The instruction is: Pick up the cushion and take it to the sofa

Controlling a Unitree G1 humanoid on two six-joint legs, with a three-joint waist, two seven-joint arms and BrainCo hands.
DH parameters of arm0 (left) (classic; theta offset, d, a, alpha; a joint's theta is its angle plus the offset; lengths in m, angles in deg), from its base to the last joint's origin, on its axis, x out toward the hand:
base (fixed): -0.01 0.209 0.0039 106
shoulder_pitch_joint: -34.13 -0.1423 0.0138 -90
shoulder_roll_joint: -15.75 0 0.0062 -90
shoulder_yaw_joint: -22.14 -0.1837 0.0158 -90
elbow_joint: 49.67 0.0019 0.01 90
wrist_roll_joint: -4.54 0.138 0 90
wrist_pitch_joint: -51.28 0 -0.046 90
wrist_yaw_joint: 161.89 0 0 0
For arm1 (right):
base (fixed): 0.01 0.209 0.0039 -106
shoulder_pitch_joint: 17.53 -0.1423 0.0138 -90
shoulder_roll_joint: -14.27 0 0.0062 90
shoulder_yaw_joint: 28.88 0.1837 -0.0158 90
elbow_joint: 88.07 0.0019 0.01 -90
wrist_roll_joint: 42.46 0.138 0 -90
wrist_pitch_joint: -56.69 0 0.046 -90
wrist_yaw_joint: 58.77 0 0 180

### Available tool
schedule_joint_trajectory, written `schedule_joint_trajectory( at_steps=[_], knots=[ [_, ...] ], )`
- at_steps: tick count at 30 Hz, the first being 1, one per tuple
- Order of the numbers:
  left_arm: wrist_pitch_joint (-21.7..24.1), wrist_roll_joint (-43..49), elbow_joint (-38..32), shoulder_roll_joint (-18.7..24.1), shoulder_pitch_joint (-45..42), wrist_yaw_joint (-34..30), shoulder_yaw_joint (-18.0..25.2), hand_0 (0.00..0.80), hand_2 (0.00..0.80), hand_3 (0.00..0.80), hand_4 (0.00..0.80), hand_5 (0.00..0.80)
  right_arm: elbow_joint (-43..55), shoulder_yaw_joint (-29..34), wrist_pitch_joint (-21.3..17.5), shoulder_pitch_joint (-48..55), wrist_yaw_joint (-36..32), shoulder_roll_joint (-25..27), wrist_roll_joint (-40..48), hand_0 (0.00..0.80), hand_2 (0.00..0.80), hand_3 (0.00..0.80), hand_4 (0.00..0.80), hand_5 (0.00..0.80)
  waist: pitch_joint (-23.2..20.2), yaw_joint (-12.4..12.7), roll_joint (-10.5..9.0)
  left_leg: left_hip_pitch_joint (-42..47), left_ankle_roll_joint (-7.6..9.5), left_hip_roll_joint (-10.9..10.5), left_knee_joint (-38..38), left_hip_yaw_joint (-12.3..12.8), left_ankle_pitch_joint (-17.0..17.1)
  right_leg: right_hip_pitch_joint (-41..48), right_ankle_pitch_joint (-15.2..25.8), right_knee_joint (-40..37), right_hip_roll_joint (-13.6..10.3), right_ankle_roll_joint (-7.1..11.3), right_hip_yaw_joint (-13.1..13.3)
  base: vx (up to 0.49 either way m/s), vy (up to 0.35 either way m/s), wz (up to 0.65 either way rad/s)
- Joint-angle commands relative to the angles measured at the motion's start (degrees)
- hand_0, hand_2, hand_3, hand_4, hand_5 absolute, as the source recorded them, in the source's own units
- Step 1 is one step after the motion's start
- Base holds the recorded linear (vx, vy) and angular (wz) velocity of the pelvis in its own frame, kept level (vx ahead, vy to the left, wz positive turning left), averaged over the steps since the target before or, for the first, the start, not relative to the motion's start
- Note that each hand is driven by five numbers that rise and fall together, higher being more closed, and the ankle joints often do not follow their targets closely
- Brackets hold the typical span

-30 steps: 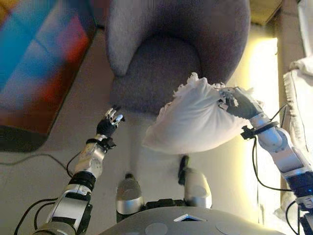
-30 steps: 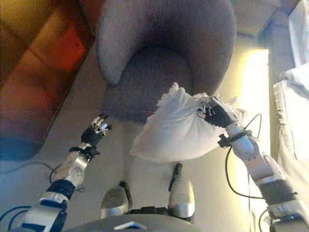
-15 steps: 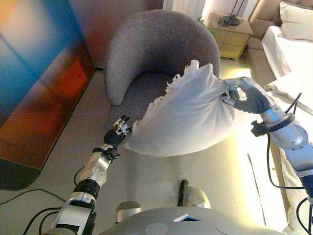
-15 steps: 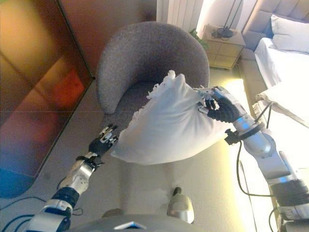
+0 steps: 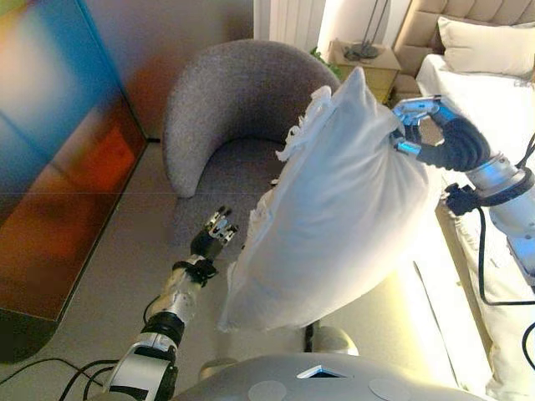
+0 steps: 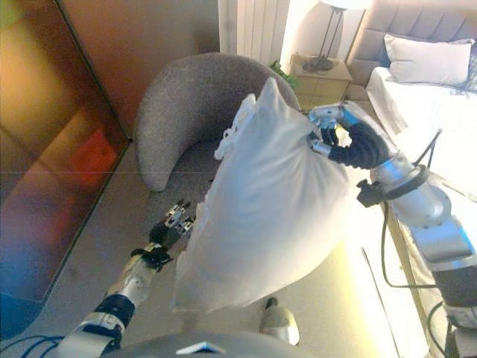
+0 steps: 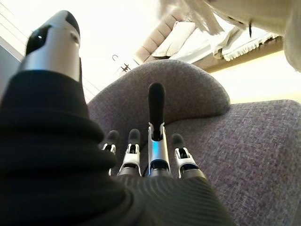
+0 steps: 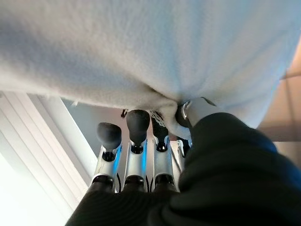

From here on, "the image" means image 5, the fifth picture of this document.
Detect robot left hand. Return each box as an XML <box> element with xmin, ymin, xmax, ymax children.
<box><xmin>190</xmin><ymin>205</ymin><xmax>240</xmax><ymax>261</ymax></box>

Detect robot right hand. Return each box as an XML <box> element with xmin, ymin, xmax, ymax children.
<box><xmin>390</xmin><ymin>94</ymin><xmax>492</xmax><ymax>172</ymax></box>

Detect white tasselled square cushion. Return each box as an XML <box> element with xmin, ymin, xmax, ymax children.
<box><xmin>217</xmin><ymin>66</ymin><xmax>431</xmax><ymax>334</ymax></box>

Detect white bed sheet mattress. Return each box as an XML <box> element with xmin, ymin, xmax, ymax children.
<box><xmin>415</xmin><ymin>53</ymin><xmax>535</xmax><ymax>168</ymax></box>

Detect grey fringed blanket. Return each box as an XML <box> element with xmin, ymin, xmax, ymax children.
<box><xmin>512</xmin><ymin>70</ymin><xmax>535</xmax><ymax>89</ymax></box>

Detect white bed pillow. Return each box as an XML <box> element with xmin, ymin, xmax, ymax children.
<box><xmin>436</xmin><ymin>15</ymin><xmax>535</xmax><ymax>79</ymax></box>

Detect beige bedside table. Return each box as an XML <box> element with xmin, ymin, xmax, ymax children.
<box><xmin>327</xmin><ymin>39</ymin><xmax>402</xmax><ymax>105</ymax></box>

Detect beige padded bed headboard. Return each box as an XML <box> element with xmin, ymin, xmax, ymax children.
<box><xmin>392</xmin><ymin>0</ymin><xmax>535</xmax><ymax>84</ymax></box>

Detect dark metal table lamp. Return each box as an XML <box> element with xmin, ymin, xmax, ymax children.
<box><xmin>343</xmin><ymin>0</ymin><xmax>390</xmax><ymax>60</ymax></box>

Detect grey robot torso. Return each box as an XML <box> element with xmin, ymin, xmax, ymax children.
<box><xmin>166</xmin><ymin>353</ymin><xmax>482</xmax><ymax>401</ymax></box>

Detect green potted plant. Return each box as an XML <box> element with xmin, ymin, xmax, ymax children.
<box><xmin>308</xmin><ymin>46</ymin><xmax>342</xmax><ymax>80</ymax></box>

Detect grey fabric tub armchair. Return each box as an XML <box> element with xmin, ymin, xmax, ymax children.
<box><xmin>161</xmin><ymin>39</ymin><xmax>342</xmax><ymax>251</ymax></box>

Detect glossy dark cabinet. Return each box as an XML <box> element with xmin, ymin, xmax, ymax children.
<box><xmin>0</xmin><ymin>0</ymin><xmax>150</xmax><ymax>364</ymax></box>

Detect white ribbed radiator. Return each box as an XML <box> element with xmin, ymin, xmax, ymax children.
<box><xmin>269</xmin><ymin>0</ymin><xmax>327</xmax><ymax>51</ymax></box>

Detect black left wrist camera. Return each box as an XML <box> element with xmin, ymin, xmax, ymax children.
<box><xmin>173</xmin><ymin>258</ymin><xmax>219</xmax><ymax>287</ymax></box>

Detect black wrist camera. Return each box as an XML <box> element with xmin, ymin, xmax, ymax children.
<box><xmin>173</xmin><ymin>258</ymin><xmax>219</xmax><ymax>287</ymax></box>
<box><xmin>445</xmin><ymin>183</ymin><xmax>482</xmax><ymax>215</ymax></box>

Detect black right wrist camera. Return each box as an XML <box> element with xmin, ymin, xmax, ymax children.
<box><xmin>445</xmin><ymin>183</ymin><xmax>482</xmax><ymax>215</ymax></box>

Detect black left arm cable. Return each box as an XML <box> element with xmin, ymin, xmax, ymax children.
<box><xmin>141</xmin><ymin>292</ymin><xmax>167</xmax><ymax>325</ymax></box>

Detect black floor cable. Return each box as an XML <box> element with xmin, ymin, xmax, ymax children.
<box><xmin>0</xmin><ymin>357</ymin><xmax>120</xmax><ymax>401</ymax></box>

